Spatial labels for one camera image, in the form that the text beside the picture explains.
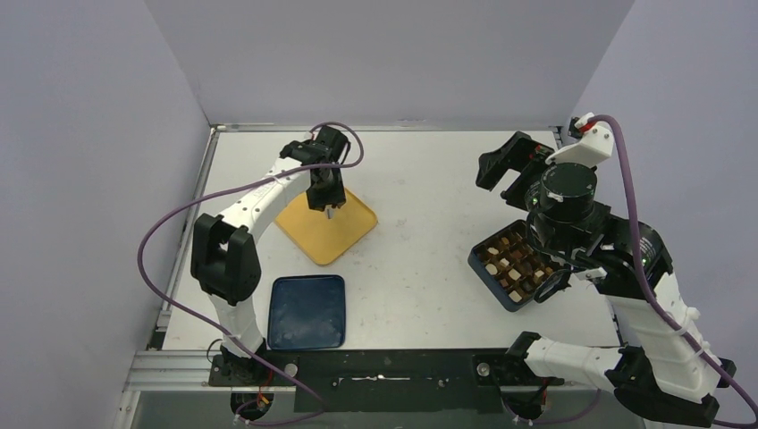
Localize blue box lid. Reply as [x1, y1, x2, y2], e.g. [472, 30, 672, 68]
[266, 274, 347, 351]

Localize aluminium frame rail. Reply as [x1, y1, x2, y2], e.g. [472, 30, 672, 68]
[124, 350, 298, 393]

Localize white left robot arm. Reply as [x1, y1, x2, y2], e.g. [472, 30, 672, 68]
[190, 122, 350, 384]

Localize blue chocolate box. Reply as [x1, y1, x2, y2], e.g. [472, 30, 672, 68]
[467, 220, 571, 312]

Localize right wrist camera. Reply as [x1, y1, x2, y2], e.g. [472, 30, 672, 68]
[546, 112, 615, 168]

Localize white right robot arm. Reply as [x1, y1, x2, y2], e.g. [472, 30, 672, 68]
[476, 127, 736, 427]

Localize yellow tray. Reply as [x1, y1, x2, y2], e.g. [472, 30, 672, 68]
[274, 189, 378, 266]

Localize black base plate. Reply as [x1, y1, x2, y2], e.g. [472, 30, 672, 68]
[208, 349, 544, 413]

